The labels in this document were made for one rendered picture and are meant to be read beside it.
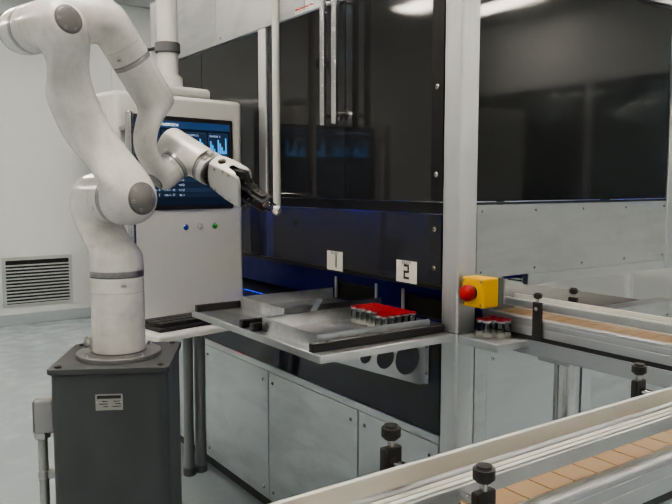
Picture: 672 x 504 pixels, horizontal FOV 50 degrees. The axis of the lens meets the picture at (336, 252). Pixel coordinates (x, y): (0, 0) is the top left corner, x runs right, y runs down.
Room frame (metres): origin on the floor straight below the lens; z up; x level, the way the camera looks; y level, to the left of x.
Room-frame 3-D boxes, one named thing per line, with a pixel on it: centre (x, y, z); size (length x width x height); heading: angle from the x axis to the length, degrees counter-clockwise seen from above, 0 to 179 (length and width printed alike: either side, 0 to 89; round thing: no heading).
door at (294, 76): (2.36, 0.10, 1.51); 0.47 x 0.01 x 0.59; 35
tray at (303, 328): (1.79, -0.02, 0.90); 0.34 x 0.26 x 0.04; 125
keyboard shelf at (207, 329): (2.34, 0.47, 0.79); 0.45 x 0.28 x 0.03; 135
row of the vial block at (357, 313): (1.84, -0.10, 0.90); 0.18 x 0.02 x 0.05; 34
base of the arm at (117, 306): (1.63, 0.51, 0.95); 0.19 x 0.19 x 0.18
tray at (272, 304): (2.14, 0.08, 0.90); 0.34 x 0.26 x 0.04; 125
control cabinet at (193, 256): (2.49, 0.58, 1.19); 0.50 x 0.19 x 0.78; 135
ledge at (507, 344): (1.73, -0.40, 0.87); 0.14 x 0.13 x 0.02; 125
